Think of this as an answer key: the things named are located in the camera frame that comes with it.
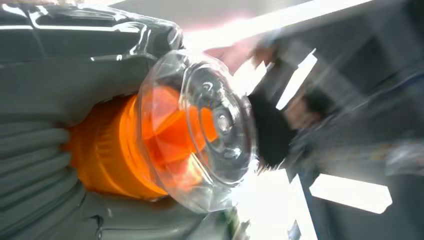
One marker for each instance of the standing person, black top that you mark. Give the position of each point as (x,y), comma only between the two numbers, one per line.
(275,132)

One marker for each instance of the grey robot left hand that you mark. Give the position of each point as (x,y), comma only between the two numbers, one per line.
(66,66)

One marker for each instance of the orange bottle with clear cap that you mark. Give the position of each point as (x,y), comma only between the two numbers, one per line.
(165,132)

